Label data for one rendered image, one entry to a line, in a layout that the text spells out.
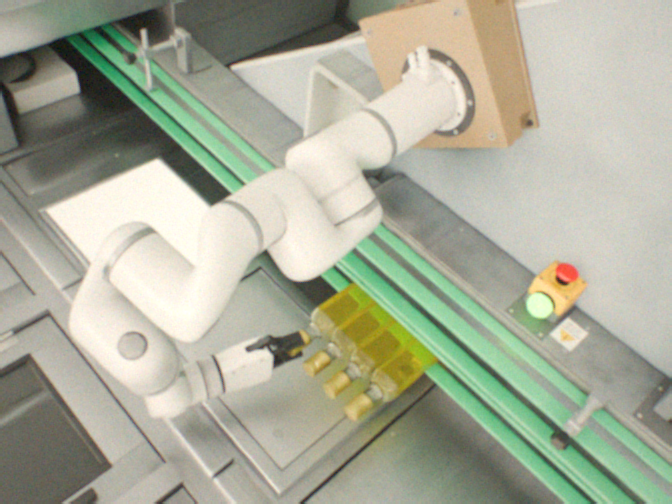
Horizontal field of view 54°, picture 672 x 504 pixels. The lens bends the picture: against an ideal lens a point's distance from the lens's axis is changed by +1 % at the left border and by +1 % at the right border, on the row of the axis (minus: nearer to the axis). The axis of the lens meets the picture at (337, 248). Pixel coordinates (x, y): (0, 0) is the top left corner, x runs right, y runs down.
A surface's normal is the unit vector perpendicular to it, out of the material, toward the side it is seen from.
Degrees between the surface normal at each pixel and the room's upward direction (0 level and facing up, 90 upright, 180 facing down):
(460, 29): 5
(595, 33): 0
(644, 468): 90
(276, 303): 90
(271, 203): 102
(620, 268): 0
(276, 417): 90
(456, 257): 90
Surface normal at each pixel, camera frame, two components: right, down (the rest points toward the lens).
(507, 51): 0.62, 0.11
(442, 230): 0.12, -0.64
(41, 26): 0.68, 0.61
